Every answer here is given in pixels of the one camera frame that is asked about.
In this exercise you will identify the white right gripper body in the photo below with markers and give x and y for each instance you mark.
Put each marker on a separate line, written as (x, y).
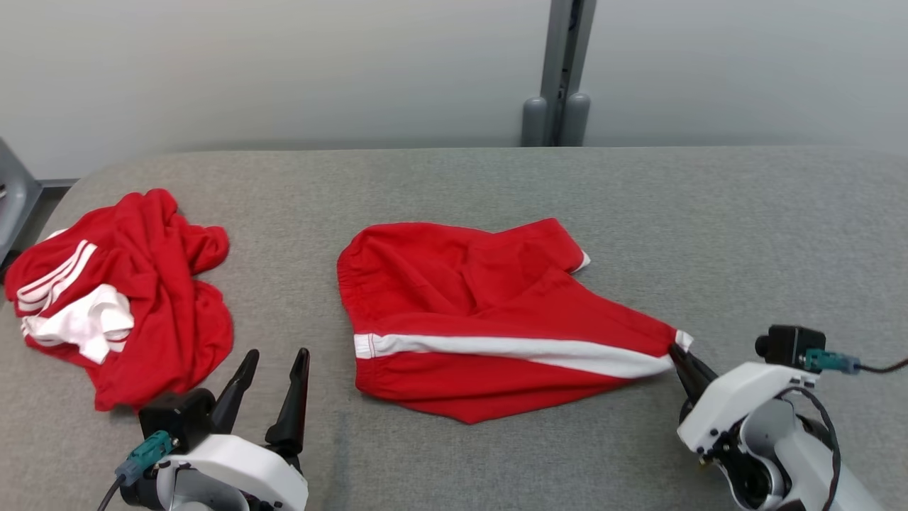
(731, 394)

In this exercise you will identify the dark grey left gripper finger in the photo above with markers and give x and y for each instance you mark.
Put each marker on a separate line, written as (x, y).
(292, 419)
(230, 404)

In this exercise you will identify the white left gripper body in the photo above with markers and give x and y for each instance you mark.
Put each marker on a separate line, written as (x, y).
(241, 458)

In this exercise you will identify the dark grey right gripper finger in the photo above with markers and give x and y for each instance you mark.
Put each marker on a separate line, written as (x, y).
(699, 372)
(687, 380)

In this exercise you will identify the red Bulls 23 jersey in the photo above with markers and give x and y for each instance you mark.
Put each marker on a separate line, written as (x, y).
(170, 319)

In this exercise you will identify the red shorts with white stripe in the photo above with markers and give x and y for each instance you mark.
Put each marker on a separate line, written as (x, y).
(461, 298)

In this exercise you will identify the grey metal table leg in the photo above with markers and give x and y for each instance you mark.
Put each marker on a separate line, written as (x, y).
(15, 199)

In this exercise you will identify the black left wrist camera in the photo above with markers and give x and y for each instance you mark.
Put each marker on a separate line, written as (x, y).
(177, 419)

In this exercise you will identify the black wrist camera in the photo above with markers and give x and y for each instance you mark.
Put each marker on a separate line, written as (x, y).
(791, 344)
(177, 419)

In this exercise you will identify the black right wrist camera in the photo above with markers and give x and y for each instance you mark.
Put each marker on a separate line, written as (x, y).
(791, 344)

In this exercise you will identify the grey cylindrical post foot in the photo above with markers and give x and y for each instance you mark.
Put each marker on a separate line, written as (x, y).
(577, 121)
(535, 124)

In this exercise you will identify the grey metal partition post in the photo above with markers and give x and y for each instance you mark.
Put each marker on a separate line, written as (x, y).
(564, 50)

